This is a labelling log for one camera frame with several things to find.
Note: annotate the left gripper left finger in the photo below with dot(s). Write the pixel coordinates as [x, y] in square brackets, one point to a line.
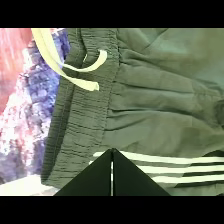
[91, 178]

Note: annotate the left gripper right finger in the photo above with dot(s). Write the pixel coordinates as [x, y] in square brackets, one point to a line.
[133, 180]

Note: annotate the grey striped pants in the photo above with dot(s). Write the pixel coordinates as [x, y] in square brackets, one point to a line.
[156, 100]

